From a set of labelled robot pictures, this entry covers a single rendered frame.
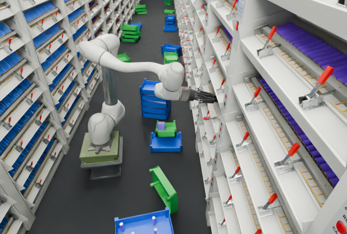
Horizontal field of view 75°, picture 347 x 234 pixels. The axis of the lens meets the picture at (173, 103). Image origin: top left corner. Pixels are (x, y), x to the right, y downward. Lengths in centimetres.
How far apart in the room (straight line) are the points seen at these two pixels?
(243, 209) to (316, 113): 62
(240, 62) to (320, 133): 54
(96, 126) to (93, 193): 56
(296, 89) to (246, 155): 43
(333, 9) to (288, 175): 39
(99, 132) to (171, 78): 81
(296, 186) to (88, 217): 156
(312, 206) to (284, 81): 29
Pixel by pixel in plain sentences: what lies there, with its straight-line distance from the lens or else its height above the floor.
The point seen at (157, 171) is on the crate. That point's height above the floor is 20.
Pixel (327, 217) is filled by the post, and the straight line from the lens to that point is 51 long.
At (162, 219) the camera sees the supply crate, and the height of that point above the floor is 32.
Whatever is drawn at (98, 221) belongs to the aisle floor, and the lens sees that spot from 190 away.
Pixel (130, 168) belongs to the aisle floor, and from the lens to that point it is 213.
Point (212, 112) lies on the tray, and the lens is 149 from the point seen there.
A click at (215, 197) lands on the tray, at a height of 35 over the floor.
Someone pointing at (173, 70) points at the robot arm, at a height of 108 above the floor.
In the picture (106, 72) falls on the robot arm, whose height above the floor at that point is 86.
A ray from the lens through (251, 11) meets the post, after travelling 90.
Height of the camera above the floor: 161
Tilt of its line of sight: 34 degrees down
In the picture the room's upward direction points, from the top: 1 degrees clockwise
